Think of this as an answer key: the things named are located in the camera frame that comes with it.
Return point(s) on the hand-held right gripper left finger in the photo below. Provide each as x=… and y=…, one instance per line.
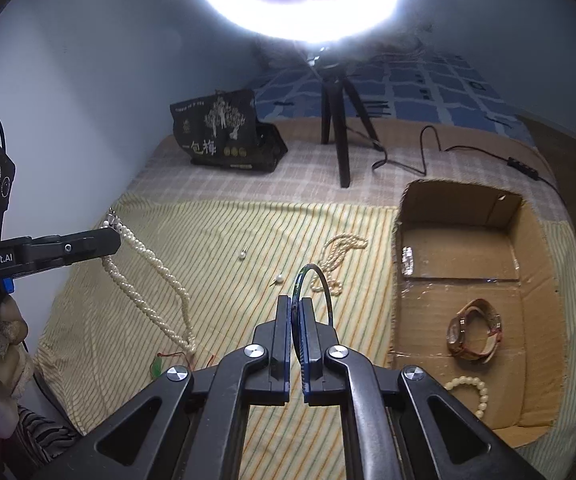
x=283, y=332

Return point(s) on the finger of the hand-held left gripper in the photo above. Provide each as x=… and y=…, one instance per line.
x=83, y=247

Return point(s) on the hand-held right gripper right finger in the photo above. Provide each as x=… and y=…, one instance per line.
x=307, y=332

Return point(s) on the dark green bangle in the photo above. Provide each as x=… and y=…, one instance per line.
x=327, y=287

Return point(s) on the cardboard box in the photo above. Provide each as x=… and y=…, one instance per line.
x=460, y=280

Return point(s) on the silver rhinestone jewelry piece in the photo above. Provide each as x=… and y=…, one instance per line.
x=407, y=260

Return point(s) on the beige plaid blanket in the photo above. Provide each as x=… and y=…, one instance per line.
x=288, y=180

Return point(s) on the brown leather wristwatch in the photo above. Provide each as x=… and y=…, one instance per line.
x=467, y=342

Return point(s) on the black tree-print bag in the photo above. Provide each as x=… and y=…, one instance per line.
x=223, y=130

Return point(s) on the black tripod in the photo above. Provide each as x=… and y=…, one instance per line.
x=343, y=150

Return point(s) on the blue patterned bedsheet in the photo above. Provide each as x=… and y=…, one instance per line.
x=417, y=90

